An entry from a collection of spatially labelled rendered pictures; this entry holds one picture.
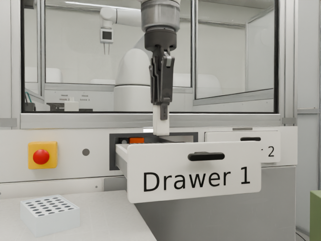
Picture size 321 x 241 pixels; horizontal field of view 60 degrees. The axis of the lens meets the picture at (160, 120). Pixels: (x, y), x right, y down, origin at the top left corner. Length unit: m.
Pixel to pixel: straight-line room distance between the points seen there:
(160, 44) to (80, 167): 0.44
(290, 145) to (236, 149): 0.55
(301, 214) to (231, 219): 1.75
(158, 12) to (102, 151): 0.44
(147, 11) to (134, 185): 0.37
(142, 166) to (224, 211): 0.55
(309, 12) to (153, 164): 2.34
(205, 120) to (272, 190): 0.37
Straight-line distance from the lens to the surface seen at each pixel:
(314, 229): 0.52
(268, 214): 1.13
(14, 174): 0.89
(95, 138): 0.86
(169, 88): 0.60
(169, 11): 0.65
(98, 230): 0.60
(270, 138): 1.06
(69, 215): 0.60
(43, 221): 0.59
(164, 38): 0.63
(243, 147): 0.62
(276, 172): 1.12
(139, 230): 0.58
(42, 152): 0.79
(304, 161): 2.64
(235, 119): 1.00
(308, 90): 2.60
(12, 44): 0.90
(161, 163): 0.55
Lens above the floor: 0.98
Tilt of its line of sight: 1 degrees down
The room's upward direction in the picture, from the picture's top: straight up
